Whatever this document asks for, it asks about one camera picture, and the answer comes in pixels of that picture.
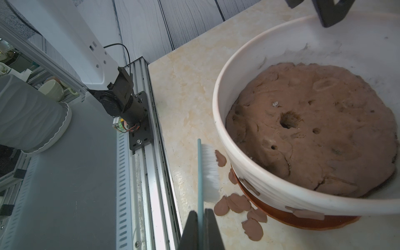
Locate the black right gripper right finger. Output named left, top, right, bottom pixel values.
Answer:
left=203, top=208, right=225, bottom=250

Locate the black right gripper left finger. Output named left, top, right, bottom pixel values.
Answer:
left=178, top=211, right=199, bottom=250

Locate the teal scrub brush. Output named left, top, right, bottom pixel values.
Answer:
left=197, top=139, right=220, bottom=250

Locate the white ceramic pot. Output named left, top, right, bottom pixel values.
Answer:
left=212, top=11, right=400, bottom=216

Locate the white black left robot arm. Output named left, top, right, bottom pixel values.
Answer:
left=10, top=1, right=149, bottom=127

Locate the mud flake on table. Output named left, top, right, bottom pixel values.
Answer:
left=227, top=193, right=252, bottom=214
left=242, top=219, right=264, bottom=241
left=215, top=150, right=227, bottom=167

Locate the brown mud in pot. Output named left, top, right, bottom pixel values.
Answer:
left=226, top=62, right=399, bottom=198

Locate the grey ribbed container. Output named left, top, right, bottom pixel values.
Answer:
left=1, top=75, right=73, bottom=154

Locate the cream cup in background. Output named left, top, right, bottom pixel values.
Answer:
left=38, top=79, right=65, bottom=102

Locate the aluminium mounting rail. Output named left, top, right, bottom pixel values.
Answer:
left=116, top=57, right=182, bottom=250

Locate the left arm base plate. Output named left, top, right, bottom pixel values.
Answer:
left=129, top=91, right=154, bottom=154

